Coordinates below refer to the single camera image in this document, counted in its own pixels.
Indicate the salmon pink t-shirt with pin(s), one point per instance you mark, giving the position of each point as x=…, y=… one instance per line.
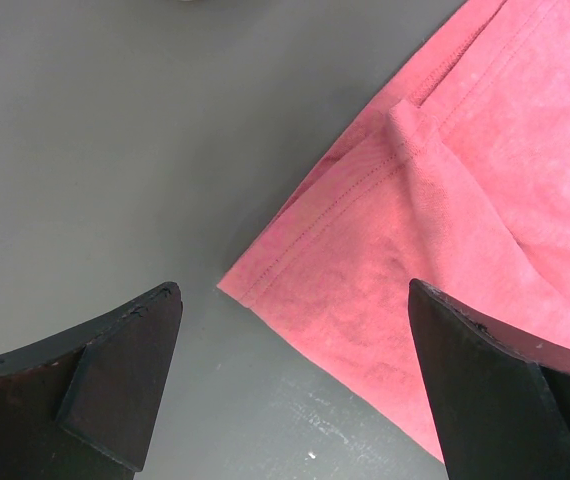
x=456, y=173

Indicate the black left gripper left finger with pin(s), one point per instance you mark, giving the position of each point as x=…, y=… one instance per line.
x=83, y=404

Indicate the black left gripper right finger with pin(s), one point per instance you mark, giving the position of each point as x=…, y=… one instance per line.
x=499, y=396

